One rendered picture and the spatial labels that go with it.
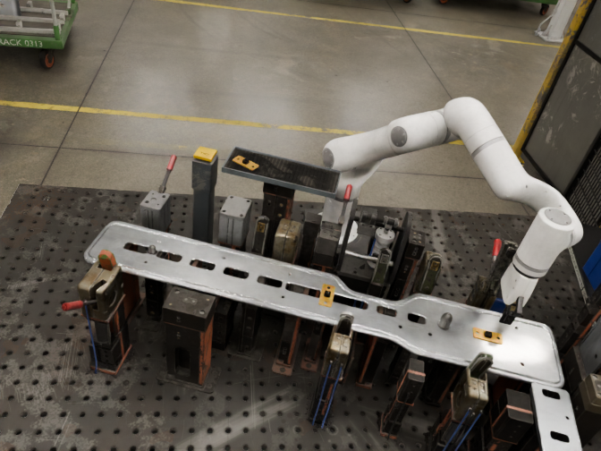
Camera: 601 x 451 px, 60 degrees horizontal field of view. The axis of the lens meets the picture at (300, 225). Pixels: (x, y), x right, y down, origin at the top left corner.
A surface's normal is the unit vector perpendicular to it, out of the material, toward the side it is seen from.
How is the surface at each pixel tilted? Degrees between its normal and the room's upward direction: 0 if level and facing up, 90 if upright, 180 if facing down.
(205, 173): 90
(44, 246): 0
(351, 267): 0
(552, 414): 0
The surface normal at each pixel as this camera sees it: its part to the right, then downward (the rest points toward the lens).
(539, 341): 0.14, -0.76
